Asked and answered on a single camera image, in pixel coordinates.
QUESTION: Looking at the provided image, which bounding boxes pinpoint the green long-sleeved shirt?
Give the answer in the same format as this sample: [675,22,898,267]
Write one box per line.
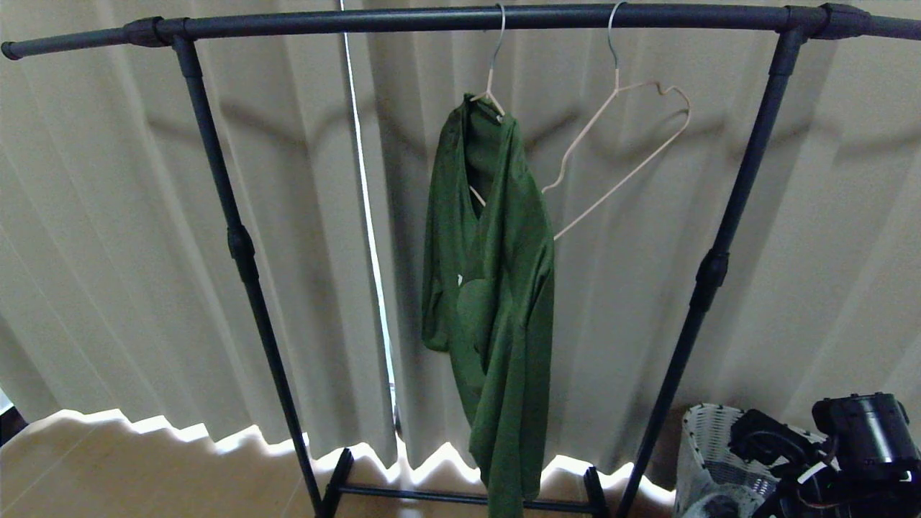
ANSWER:
[421,94,556,518]

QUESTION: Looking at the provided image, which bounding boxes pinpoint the pale grey shorts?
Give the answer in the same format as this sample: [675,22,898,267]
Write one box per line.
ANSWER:
[680,483,774,518]

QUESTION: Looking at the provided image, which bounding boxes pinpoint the black clothes rack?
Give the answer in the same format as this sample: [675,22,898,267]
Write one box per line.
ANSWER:
[0,1,921,518]

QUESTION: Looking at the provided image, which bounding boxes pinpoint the white laundry basket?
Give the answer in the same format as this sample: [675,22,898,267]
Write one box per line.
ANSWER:
[673,403,832,518]

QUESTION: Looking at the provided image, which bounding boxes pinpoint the beige curtain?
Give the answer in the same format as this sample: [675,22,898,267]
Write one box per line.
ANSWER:
[0,0,921,497]

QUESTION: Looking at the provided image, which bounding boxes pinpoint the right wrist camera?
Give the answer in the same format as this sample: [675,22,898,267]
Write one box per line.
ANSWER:
[728,408,827,470]

